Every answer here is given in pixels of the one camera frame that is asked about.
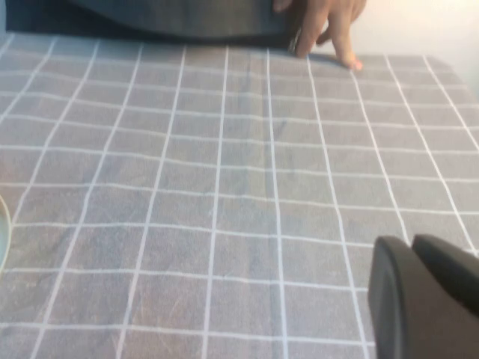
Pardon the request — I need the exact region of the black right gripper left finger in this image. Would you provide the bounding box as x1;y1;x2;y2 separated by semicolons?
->
367;236;479;359

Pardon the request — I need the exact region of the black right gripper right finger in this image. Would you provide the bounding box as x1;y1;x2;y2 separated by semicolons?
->
412;233;479;322

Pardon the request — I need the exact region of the person in grey shirt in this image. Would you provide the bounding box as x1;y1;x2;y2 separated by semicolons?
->
5;0;296;49

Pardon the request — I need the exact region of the person's left hand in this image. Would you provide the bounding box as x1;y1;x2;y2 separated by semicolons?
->
271;0;370;72

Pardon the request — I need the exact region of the grey white checkered tablecloth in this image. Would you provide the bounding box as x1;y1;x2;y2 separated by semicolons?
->
0;31;479;359

